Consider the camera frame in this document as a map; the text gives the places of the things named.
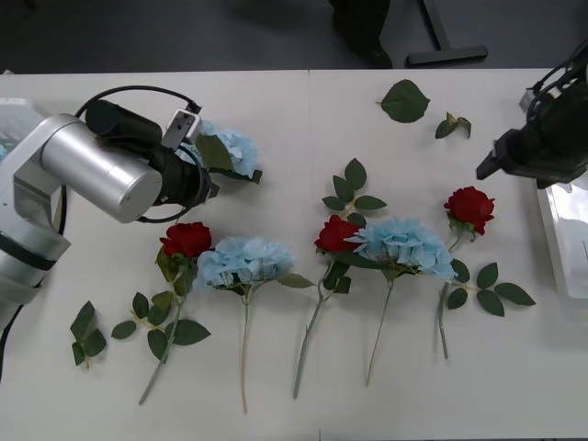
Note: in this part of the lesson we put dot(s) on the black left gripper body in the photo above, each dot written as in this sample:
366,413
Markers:
197,186

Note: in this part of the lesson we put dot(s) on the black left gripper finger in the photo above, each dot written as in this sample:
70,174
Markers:
256,177

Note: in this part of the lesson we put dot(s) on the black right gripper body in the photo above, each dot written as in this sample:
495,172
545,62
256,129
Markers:
551,163

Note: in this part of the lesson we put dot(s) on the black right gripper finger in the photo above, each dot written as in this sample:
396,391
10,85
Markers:
490,165

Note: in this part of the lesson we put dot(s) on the pale blue artificial flower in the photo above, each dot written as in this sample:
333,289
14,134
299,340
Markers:
404,248
236,149
248,259

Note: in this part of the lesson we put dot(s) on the red artificial rose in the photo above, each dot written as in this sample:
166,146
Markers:
335,234
186,239
471,206

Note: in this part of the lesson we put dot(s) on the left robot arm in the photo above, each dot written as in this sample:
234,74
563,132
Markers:
92,165

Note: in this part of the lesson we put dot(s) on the small folded green leaf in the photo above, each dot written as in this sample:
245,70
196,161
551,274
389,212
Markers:
445,128

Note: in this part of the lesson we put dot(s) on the shallow white box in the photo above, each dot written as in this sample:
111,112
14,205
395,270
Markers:
14,115
565,239

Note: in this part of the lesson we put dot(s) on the large single green leaf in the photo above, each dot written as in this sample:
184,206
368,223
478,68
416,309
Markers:
404,101

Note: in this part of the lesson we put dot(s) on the black T-shaped stand foot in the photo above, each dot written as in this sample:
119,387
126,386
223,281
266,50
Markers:
443,50

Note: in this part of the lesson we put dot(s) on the person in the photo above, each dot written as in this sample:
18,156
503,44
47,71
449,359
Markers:
363,32

